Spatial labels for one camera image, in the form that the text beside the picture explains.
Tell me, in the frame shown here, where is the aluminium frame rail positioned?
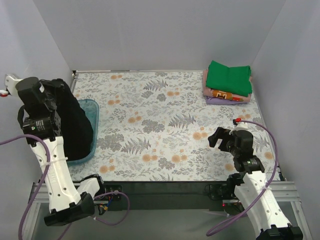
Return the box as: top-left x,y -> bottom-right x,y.
19,180 -> 312,240

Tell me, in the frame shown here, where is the lavender folded t-shirt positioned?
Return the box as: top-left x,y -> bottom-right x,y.
205,96 -> 246,105

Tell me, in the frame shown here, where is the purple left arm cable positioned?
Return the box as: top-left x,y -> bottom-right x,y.
0,134 -> 131,240

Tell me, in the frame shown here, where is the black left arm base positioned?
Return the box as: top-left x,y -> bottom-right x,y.
94,184 -> 122,201

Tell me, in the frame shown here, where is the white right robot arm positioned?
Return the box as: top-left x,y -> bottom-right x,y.
208,123 -> 303,240

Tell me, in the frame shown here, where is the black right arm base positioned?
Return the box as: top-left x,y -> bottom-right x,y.
204,183 -> 238,201

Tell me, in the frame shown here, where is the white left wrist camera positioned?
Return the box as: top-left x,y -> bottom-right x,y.
0,74 -> 23,97

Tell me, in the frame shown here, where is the floral table mat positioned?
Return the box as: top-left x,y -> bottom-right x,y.
69,71 -> 275,181

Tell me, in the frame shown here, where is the black t-shirt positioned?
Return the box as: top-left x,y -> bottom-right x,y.
57,82 -> 94,162

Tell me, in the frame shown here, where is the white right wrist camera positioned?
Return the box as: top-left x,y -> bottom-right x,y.
231,118 -> 248,132

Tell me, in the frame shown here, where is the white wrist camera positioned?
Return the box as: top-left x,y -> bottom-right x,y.
231,118 -> 248,132
0,74 -> 23,97

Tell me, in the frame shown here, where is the teal plastic bin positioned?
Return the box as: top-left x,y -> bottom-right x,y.
66,98 -> 100,167

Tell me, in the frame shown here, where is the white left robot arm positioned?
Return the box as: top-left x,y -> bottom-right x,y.
15,77 -> 107,226

